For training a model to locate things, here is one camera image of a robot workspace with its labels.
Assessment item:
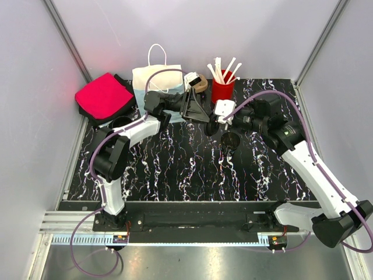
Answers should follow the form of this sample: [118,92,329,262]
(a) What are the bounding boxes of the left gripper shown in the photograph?
[163,87,213,125]

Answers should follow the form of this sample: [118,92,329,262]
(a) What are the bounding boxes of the brown pulp cup carrier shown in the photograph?
[193,74,208,94]

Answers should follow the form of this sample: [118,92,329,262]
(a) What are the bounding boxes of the black coffee cup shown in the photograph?
[220,132,241,156]
[108,116,132,129]

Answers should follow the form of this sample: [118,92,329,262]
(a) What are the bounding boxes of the light blue paper bag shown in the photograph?
[132,43,184,117]

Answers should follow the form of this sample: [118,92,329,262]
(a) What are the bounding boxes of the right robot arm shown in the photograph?
[225,92,372,248]

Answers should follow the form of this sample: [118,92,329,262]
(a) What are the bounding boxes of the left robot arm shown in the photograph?
[89,88,209,231]

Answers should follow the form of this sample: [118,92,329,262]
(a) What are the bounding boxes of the red straw cup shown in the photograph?
[211,75,235,103]

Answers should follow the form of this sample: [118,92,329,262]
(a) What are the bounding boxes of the white wrapped straw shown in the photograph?
[214,57,225,85]
[223,57,237,79]
[227,63,242,84]

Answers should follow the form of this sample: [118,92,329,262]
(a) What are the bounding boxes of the red and black cloth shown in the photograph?
[75,73,136,127]

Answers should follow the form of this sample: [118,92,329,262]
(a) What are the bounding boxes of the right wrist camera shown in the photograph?
[213,99,236,125]

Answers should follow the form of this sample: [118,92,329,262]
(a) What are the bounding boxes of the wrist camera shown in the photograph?
[213,99,236,125]
[184,72,202,89]

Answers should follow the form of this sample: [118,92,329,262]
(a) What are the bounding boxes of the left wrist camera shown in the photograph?
[184,72,202,89]

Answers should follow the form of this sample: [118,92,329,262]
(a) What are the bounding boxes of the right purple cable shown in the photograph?
[221,89,373,253]

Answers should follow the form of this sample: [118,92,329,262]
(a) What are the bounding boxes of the purple cable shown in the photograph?
[69,68,190,277]
[221,89,373,253]

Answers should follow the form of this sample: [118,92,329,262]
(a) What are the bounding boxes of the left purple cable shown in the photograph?
[69,68,190,277]

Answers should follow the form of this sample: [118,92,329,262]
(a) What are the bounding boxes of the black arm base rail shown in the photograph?
[93,201,296,246]

